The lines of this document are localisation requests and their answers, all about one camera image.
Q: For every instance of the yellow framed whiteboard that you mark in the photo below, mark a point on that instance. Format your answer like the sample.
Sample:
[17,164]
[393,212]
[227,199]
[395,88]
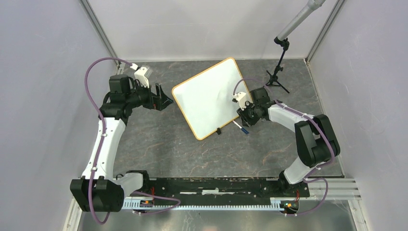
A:
[206,99]

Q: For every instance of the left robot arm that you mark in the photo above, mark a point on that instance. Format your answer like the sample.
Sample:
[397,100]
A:
[97,189]

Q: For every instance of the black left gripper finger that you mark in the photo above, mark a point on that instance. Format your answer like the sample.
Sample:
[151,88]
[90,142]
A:
[160,95]
[160,104]

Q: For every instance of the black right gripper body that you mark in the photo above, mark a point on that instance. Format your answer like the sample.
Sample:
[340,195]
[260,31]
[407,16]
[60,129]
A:
[249,111]

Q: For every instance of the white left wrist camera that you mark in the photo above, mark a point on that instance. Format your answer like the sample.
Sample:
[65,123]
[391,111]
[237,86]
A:
[141,74]

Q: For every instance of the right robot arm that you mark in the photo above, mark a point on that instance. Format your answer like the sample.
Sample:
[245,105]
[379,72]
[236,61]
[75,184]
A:
[316,142]

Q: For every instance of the black microphone tripod stand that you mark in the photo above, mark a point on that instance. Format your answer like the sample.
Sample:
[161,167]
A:
[273,78]

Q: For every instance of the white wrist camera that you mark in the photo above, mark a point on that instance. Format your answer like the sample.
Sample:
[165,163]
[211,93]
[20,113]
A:
[243,99]
[141,74]

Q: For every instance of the blue whiteboard marker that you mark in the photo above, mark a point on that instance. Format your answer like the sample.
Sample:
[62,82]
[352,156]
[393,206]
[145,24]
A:
[240,127]

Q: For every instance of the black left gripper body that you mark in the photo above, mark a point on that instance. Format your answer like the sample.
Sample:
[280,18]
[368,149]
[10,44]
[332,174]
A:
[142,96]

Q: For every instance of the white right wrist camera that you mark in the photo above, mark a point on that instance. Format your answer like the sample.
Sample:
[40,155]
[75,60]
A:
[243,99]

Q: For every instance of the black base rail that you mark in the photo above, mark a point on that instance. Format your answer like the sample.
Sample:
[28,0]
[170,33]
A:
[217,193]

